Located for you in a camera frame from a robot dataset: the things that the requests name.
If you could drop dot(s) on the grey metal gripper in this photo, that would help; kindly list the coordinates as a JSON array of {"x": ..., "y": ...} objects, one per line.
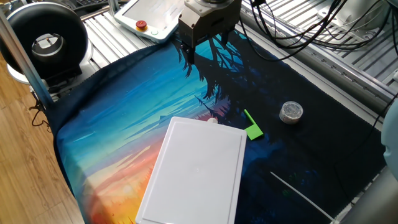
[{"x": 205, "y": 28}]

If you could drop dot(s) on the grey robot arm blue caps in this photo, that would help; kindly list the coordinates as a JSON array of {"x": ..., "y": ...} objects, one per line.
[{"x": 391, "y": 140}]

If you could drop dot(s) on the white plastic drawer cabinet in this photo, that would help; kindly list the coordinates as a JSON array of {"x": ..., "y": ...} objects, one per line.
[{"x": 196, "y": 174}]

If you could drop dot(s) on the white teach pendant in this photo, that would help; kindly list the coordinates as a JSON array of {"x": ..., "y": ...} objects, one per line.
[{"x": 146, "y": 18}]

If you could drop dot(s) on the green L-shaped plastic piece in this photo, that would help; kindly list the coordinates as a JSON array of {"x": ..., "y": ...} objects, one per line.
[{"x": 253, "y": 132}]

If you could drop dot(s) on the sunset forest printed cloth mat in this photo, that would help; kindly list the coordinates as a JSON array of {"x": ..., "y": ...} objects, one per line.
[{"x": 130, "y": 118}]

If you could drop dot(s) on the small clear jar of beads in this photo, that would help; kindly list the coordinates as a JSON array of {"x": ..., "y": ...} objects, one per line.
[{"x": 291, "y": 112}]

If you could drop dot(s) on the thin white stick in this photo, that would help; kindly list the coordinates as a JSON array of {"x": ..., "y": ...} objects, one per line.
[{"x": 301, "y": 196}]

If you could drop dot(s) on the aluminium frame post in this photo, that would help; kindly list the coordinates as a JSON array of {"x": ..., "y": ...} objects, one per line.
[
  {"x": 113, "y": 6},
  {"x": 26, "y": 65}
]

